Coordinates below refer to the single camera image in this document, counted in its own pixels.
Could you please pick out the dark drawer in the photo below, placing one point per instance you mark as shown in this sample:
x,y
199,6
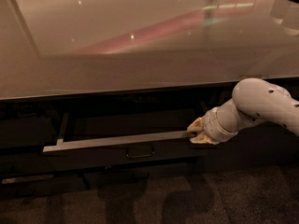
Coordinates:
x,y
89,142
26,132
23,163
39,185
95,180

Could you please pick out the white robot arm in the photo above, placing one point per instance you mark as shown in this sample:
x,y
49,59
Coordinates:
x,y
254,101

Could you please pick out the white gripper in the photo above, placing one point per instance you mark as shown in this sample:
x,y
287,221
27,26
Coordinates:
x,y
210,123

